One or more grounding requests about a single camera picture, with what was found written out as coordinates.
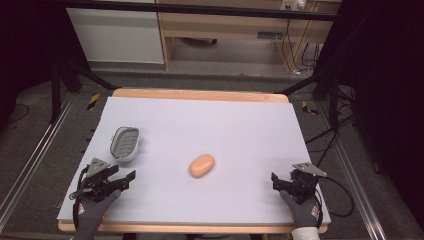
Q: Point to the black horizontal frame bar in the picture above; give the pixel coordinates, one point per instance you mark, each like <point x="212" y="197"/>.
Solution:
<point x="200" y="9"/>

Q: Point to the white cabinet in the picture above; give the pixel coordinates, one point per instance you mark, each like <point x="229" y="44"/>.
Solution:
<point x="116" y="36"/>

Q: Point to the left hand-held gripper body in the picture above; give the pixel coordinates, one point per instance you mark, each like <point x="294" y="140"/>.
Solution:
<point x="98" y="186"/>

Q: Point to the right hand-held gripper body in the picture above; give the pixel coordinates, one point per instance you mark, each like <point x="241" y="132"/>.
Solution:
<point x="305" y="185"/>

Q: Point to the yellow black floor tape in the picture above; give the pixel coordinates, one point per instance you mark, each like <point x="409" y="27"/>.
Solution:
<point x="93" y="101"/>
<point x="309" y="109"/>

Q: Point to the black curtain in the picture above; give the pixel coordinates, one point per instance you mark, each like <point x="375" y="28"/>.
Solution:
<point x="390" y="100"/>
<point x="26" y="43"/>

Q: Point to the white table mat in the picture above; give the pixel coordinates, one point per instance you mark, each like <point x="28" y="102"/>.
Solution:
<point x="213" y="133"/>

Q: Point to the wooden desk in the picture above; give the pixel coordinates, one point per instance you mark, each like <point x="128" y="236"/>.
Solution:
<point x="226" y="28"/>

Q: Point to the black metal stand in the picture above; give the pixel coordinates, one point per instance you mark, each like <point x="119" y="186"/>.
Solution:
<point x="56" y="90"/>
<point x="331" y="96"/>

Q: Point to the white power strip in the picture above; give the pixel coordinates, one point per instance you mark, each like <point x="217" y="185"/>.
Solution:
<point x="293" y="4"/>

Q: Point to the aluminium floor rail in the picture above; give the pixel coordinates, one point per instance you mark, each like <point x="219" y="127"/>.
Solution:
<point x="360" y="186"/>
<point x="36" y="156"/>

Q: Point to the wooden table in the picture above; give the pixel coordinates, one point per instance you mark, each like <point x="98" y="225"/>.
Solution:
<point x="200" y="95"/>

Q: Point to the grey soap dish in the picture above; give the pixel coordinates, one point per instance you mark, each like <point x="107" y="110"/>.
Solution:
<point x="125" y="143"/>

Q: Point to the person's left hand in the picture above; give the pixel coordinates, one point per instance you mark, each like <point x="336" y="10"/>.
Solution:
<point x="90" y="213"/>

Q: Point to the person's right hand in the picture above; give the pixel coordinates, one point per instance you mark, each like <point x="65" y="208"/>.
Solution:
<point x="305" y="213"/>

